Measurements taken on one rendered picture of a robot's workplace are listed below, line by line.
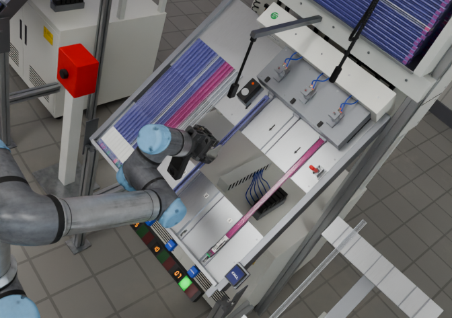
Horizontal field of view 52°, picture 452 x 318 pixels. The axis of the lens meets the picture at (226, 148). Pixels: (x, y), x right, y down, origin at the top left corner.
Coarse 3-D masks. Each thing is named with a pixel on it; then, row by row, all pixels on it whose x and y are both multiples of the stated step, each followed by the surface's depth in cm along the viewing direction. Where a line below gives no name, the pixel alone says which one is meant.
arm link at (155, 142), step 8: (144, 128) 114; (152, 128) 113; (160, 128) 114; (168, 128) 117; (176, 128) 123; (144, 136) 114; (152, 136) 113; (160, 136) 112; (168, 136) 115; (176, 136) 118; (144, 144) 114; (152, 144) 113; (160, 144) 113; (168, 144) 115; (176, 144) 118; (144, 152) 116; (152, 152) 113; (160, 152) 115; (168, 152) 118; (176, 152) 121; (152, 160) 116; (160, 160) 118
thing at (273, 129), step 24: (216, 24) 161; (240, 24) 158; (216, 48) 158; (240, 48) 155; (264, 48) 153; (264, 120) 146; (288, 120) 143; (264, 144) 144; (288, 144) 142; (312, 144) 140; (288, 168) 140
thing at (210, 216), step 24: (192, 168) 148; (192, 192) 146; (216, 192) 144; (192, 216) 144; (216, 216) 142; (240, 216) 140; (192, 240) 142; (216, 240) 140; (240, 240) 138; (216, 264) 138
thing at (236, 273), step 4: (236, 268) 131; (232, 272) 131; (236, 272) 131; (240, 272) 131; (228, 276) 131; (232, 276) 131; (236, 276) 131; (240, 276) 130; (232, 280) 131; (236, 280) 130
